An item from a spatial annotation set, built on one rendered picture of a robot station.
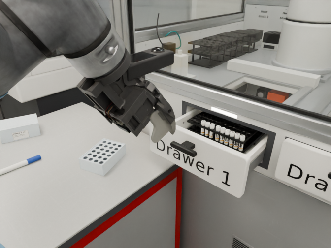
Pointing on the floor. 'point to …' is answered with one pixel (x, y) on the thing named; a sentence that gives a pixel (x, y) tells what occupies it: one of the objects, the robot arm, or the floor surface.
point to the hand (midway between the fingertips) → (165, 124)
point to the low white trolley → (87, 189)
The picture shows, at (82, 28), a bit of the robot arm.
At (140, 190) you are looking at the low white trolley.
